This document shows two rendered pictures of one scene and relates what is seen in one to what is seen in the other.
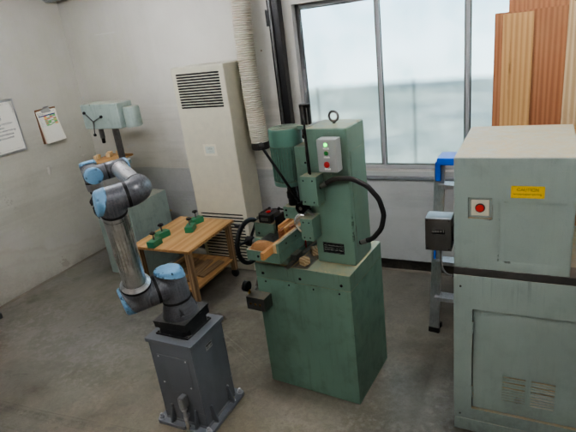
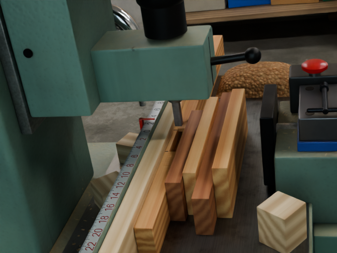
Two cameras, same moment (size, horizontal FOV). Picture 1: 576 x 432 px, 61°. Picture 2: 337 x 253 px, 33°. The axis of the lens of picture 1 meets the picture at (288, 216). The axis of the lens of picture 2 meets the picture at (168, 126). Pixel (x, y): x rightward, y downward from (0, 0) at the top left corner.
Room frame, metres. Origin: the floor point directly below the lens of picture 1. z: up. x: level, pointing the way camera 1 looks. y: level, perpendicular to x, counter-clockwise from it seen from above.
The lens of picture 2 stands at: (3.20, -0.24, 1.29)
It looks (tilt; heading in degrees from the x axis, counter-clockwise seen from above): 27 degrees down; 163
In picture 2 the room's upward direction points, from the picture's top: 9 degrees counter-clockwise
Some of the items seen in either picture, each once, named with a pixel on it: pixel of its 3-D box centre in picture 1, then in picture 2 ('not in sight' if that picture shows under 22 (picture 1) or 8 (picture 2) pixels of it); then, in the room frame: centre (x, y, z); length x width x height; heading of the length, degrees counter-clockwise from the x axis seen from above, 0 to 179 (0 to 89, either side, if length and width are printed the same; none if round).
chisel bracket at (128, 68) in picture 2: (297, 212); (155, 69); (2.56, -0.05, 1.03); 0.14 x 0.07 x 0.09; 57
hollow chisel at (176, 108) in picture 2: not in sight; (176, 107); (2.58, -0.04, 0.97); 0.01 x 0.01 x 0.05; 57
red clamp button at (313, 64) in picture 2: not in sight; (314, 66); (2.66, 0.11, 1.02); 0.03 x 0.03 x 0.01
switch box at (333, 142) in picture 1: (329, 154); not in sight; (2.28, -0.23, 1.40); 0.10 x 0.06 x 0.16; 57
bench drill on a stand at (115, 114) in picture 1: (130, 188); not in sight; (4.43, 1.42, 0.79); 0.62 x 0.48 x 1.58; 59
